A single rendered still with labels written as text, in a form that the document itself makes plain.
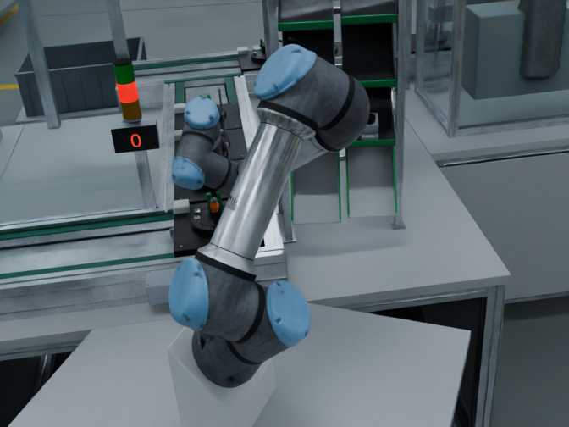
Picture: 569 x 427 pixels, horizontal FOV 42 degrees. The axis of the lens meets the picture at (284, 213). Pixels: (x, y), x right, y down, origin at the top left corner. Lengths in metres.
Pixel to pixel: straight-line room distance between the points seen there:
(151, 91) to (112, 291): 1.36
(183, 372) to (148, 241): 0.71
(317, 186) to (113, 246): 0.60
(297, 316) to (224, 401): 0.24
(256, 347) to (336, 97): 0.48
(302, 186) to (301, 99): 0.72
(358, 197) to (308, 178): 0.15
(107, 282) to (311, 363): 0.57
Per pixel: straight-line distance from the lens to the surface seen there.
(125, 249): 2.10
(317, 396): 1.65
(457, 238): 2.15
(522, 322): 3.26
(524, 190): 2.82
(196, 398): 1.51
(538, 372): 3.04
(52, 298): 1.99
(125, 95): 1.99
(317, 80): 1.31
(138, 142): 2.04
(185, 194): 2.21
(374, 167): 2.03
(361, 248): 2.09
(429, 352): 1.76
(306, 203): 1.98
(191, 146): 1.62
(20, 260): 2.17
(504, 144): 2.70
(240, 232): 1.29
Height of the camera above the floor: 2.02
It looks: 31 degrees down
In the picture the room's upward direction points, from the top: 4 degrees counter-clockwise
